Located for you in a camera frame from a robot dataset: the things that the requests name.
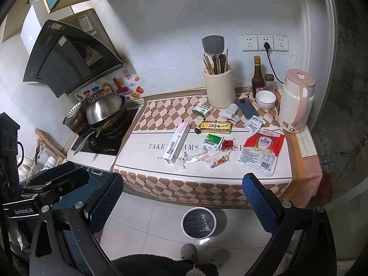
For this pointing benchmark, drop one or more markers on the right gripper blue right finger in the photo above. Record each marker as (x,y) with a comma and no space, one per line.
(264,203)

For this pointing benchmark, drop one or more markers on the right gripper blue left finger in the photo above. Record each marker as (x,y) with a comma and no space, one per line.
(101,203)

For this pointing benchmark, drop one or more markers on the red white snack bag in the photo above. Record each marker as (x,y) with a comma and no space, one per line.
(260,152)

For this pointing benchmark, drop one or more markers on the white Doctor toothpaste box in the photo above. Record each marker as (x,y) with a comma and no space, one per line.
(176,143)

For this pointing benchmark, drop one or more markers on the white round trash bin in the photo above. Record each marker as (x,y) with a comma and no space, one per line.
(198,223)

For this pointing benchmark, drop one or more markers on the black trouser legs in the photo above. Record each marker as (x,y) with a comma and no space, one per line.
(145,264)

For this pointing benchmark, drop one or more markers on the black induction cooktop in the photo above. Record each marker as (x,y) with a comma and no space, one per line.
(108,142)

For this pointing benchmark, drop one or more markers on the orange candy wrapper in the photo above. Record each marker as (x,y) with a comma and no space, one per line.
(219,161)

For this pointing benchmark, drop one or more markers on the grey right slipper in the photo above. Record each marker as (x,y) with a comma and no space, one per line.
(220,258)

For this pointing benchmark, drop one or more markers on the small red sachet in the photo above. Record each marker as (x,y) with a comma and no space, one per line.
(228,144)

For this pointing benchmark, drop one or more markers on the steel pot with food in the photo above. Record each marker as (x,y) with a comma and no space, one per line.
(76,119)

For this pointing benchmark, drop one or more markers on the torn white green packet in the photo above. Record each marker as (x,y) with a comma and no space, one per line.
(254,124)

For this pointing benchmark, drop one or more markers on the green white sachet packet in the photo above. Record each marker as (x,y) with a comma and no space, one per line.
(212,142)

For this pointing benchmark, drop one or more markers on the black frying pan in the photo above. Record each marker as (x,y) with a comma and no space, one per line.
(111,128)

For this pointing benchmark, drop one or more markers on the clear plastic wrapper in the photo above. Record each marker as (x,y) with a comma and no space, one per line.
(180,164)

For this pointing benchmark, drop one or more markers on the clear straw wrapper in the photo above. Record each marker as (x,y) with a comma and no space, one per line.
(194,156)

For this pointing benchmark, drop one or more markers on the checkered brown pink tablecloth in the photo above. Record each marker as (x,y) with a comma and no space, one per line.
(297,175)

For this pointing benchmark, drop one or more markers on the dark blue smartphone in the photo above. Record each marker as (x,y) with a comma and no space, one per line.
(247,108)

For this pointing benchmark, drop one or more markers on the steel wok lid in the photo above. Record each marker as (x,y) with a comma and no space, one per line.
(103,106)

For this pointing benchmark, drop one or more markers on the white ceramic bowl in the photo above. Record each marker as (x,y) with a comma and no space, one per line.
(265,99)

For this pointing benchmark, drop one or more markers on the pink white electric kettle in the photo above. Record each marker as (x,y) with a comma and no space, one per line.
(296,100)

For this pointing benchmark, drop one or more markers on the dark soy sauce bottle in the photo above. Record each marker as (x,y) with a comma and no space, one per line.
(258,82)

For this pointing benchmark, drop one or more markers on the cream ribbed utensil holder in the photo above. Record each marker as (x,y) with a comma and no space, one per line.
(220,88)

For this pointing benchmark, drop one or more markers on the small brown spice jar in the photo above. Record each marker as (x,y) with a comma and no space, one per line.
(269,82)

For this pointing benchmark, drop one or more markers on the black range hood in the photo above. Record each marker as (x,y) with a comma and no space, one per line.
(66,58)

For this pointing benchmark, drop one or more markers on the wooden chopsticks bundle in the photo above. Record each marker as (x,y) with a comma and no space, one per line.
(218,65)

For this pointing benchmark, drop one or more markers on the black spatula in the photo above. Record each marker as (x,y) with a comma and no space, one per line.
(213,45)

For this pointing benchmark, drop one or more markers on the fruit wall stickers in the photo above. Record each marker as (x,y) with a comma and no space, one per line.
(123,82)

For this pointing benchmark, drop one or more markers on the white wall socket strip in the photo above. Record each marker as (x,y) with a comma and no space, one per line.
(252,43)

